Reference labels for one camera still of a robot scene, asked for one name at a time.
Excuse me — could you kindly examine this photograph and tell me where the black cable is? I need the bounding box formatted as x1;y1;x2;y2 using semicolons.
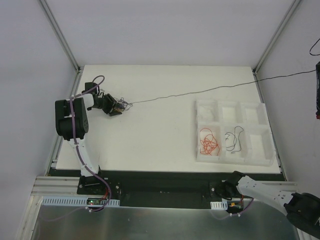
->
224;125;245;154
129;38;320;106

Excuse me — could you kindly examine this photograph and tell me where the coloured cable bundle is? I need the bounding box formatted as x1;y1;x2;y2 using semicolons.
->
112;97;133;112

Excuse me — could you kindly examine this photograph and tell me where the orange cable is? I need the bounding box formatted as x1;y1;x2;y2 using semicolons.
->
198;127;223;156

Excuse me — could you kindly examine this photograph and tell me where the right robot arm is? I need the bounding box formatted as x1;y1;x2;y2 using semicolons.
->
214;171;320;239

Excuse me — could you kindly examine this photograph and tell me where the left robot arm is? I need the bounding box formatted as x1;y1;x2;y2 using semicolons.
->
54;82;125;177

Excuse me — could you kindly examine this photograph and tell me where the white compartment tray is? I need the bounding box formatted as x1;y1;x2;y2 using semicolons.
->
195;100;276;167

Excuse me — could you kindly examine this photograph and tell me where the right aluminium frame post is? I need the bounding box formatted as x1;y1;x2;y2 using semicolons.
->
252;0;303;75

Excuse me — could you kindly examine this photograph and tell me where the aluminium frame post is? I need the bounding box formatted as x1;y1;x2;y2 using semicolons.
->
37;0;81;72
252;0;303;75

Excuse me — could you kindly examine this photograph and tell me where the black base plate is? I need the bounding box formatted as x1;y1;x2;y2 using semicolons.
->
74;169;256;208

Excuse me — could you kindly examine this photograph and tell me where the left white cable duct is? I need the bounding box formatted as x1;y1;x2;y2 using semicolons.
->
42;196;120;208

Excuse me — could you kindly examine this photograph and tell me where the white cable duct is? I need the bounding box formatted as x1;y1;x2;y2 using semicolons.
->
42;196;120;208
210;201;228;211

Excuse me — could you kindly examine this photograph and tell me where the left aluminium frame post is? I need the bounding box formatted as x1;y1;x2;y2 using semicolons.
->
37;0;81;72

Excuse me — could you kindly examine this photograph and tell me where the right white cable duct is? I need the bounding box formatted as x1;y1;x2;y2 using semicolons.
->
210;201;228;211

